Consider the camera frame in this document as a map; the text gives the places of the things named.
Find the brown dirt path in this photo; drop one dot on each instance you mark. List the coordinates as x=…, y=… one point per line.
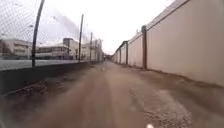
x=106, y=96

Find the pale multi-storey building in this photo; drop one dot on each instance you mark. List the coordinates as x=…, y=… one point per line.
x=71, y=49

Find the grey paved yard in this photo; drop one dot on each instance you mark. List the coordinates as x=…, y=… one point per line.
x=20, y=63

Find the low pale building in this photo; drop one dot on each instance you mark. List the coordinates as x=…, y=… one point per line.
x=15, y=48

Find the long pale concrete wall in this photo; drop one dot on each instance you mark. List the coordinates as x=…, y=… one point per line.
x=186, y=40

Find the low dark concrete kerb wall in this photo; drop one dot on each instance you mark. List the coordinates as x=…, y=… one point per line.
x=26, y=75

